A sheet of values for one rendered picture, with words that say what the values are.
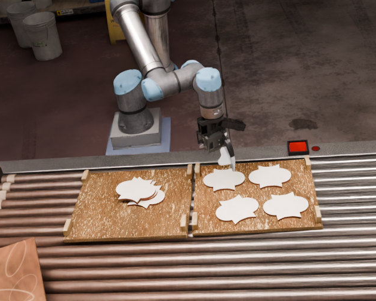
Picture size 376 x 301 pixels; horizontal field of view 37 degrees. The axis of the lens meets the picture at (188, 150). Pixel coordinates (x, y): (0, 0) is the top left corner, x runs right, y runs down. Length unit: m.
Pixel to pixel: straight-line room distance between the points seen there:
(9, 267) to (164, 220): 0.51
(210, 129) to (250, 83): 2.66
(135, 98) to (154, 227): 0.62
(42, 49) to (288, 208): 3.91
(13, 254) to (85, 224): 0.29
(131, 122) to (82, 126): 2.00
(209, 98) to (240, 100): 2.51
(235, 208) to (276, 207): 0.13
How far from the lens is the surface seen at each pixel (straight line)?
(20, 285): 1.67
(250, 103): 4.22
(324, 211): 1.90
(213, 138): 1.84
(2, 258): 1.78
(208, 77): 1.73
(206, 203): 1.91
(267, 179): 1.98
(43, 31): 5.36
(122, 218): 1.92
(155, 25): 2.12
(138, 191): 1.98
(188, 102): 4.32
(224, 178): 2.00
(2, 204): 2.19
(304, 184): 1.96
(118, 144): 2.35
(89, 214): 1.97
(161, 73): 1.82
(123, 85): 2.23
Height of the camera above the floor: 2.19
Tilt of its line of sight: 35 degrees down
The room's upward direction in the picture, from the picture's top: 9 degrees counter-clockwise
